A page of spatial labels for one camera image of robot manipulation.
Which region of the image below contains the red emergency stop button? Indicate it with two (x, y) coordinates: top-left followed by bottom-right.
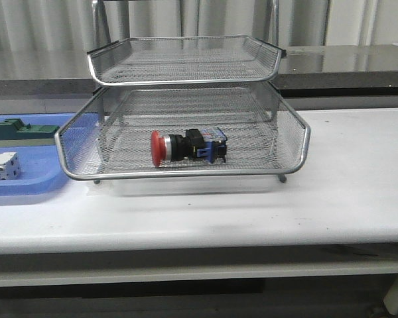
(151, 127), (228, 168)

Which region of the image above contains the green electrical component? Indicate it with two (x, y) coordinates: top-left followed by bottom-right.
(0, 118), (60, 148)

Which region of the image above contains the mesh tray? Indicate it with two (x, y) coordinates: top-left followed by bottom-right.
(55, 82), (310, 180)
(87, 35), (285, 86)
(96, 125), (278, 173)

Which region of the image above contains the blue plastic tray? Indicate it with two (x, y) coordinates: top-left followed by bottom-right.
(0, 113), (99, 206)

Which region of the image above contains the white circuit breaker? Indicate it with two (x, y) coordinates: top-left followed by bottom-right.
(0, 152), (21, 180)

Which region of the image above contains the silver rack frame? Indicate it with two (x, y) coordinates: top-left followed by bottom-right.
(91, 0), (288, 185)

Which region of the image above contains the grey stone counter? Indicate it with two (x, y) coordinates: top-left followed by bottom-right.
(0, 44), (398, 115)

